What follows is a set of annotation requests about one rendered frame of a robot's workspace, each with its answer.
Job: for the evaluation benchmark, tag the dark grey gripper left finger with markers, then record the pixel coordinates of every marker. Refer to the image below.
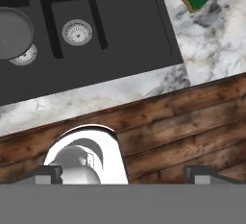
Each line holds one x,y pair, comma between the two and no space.
48,172

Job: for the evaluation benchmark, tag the grey round dish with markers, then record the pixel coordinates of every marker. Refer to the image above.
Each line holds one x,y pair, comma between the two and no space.
12,32

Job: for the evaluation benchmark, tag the white rounded object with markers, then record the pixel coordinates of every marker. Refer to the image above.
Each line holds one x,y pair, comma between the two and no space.
109,157

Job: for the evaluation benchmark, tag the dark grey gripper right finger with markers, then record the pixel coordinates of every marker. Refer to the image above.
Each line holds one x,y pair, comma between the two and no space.
199,172

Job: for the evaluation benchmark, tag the black double-basin sink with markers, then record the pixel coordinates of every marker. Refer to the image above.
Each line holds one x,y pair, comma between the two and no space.
128,26

